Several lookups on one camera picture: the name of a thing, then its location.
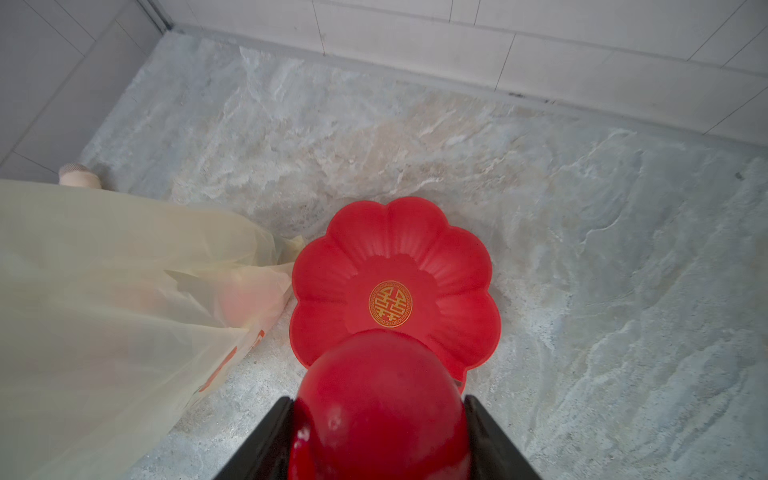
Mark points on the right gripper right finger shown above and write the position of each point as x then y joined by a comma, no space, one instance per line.
493,455

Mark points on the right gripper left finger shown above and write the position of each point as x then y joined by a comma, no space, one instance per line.
265,453

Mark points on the red apple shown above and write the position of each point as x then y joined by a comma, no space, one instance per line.
380,405

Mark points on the cream plastic fruit bag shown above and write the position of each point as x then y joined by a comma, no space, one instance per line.
118,314

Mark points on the red flower-shaped plate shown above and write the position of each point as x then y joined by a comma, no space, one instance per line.
398,267

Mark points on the beige rolling pin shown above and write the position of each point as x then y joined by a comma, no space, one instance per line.
77,175

